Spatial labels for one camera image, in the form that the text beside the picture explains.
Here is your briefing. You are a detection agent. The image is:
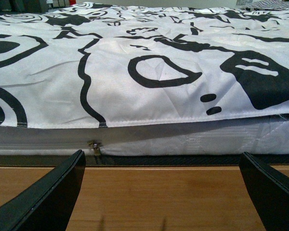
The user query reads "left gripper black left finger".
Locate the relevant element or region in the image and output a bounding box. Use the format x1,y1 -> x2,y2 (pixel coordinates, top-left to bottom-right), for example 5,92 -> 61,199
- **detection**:
0,150 -> 86,231

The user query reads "black and white patterned quilt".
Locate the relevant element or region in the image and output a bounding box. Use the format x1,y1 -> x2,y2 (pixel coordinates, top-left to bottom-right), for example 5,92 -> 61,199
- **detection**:
0,2 -> 289,129

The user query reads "white mattress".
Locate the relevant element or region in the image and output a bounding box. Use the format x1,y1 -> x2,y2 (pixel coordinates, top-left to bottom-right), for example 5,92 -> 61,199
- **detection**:
0,114 -> 289,156

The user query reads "wooden bed frame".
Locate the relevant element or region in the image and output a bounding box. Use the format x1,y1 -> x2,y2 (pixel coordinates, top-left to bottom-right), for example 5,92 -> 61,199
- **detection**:
0,154 -> 289,231

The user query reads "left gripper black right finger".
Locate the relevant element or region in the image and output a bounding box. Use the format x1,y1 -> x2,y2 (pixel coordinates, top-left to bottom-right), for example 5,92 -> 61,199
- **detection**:
239,152 -> 289,231

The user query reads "metal zipper pull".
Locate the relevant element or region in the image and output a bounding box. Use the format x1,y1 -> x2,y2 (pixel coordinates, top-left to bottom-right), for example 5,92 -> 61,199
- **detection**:
87,140 -> 101,156

